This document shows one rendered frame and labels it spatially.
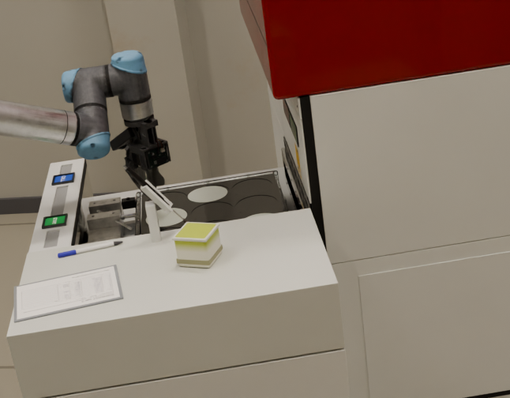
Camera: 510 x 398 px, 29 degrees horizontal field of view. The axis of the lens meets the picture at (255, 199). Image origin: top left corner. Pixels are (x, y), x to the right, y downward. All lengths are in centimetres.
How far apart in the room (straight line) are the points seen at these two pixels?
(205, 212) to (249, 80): 206
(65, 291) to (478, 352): 101
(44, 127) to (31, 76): 251
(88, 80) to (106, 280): 51
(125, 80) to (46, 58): 236
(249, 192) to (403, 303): 47
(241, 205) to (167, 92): 198
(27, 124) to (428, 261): 94
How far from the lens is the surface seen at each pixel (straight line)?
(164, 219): 238
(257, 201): 240
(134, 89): 228
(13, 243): 467
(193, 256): 198
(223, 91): 444
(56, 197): 249
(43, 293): 202
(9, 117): 215
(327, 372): 197
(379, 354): 238
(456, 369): 246
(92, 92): 227
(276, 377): 196
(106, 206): 251
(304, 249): 200
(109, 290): 197
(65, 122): 220
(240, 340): 190
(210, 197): 246
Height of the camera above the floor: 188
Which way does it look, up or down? 24 degrees down
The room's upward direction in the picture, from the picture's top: 8 degrees counter-clockwise
